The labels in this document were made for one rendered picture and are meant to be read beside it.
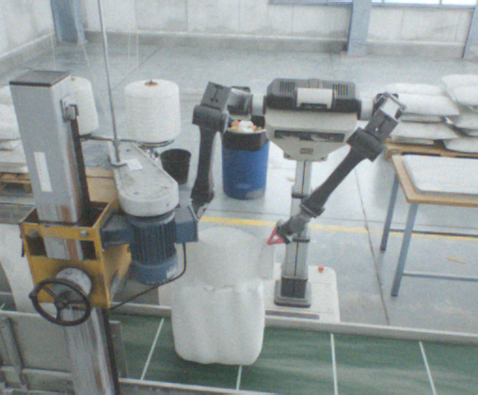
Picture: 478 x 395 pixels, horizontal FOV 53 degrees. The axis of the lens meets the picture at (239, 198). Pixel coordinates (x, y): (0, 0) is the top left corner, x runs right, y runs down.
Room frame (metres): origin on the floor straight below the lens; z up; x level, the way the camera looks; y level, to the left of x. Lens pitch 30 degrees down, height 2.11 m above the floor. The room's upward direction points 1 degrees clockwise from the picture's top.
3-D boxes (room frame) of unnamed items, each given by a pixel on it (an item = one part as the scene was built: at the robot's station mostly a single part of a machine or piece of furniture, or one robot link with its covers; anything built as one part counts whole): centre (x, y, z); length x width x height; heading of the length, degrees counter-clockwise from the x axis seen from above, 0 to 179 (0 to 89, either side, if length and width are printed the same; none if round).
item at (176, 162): (4.06, 0.60, 0.13); 0.30 x 0.30 x 0.26
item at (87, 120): (1.47, 0.53, 1.61); 0.15 x 0.14 x 0.17; 84
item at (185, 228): (1.33, 0.18, 1.25); 0.10 x 0.08 x 0.12; 19
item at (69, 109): (1.24, 0.45, 1.68); 0.05 x 0.03 x 0.06; 174
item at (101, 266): (1.35, 0.52, 1.18); 0.34 x 0.25 x 0.31; 174
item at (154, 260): (1.29, 0.28, 1.21); 0.15 x 0.15 x 0.25
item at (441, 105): (4.72, -1.82, 0.57); 0.66 x 0.42 x 0.13; 77
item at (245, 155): (3.90, -0.04, 0.32); 0.51 x 0.48 x 0.65; 174
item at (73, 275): (1.16, 0.51, 1.14); 0.11 x 0.06 x 0.11; 84
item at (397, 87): (5.10, -1.89, 0.56); 0.66 x 0.42 x 0.13; 79
